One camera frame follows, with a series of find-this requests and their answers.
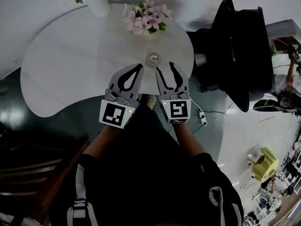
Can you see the person's cream shoe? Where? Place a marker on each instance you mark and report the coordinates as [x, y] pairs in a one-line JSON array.
[[149, 101]]

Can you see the pot of pink flowers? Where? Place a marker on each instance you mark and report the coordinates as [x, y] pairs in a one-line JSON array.
[[147, 18]]

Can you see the person's right forearm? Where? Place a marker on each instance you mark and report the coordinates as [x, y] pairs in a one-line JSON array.
[[188, 140]]

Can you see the white power strip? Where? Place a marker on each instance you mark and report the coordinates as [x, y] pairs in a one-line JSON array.
[[202, 118]]

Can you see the black office chair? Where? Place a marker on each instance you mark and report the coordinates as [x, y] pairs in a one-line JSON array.
[[240, 55]]

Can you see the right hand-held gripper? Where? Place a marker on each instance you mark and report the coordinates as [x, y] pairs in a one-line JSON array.
[[178, 109]]

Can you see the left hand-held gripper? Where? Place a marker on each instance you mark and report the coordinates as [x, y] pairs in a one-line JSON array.
[[114, 113]]

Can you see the white vase with yellow flowers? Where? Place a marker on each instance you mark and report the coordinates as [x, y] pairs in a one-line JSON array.
[[98, 3]]

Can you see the cluttered office desks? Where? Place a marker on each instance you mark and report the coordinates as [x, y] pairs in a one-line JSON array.
[[275, 196]]

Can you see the dark wooden drawer cabinet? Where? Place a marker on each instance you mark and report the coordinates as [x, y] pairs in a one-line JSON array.
[[30, 173]]

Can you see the grey counter cabinet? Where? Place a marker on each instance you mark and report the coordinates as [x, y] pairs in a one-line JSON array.
[[285, 32]]

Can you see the person's left forearm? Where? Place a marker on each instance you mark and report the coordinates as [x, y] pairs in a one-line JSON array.
[[103, 140]]

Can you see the white round table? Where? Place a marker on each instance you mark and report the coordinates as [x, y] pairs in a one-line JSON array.
[[77, 62]]

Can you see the person's black shirt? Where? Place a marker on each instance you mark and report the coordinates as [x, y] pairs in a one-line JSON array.
[[145, 173]]

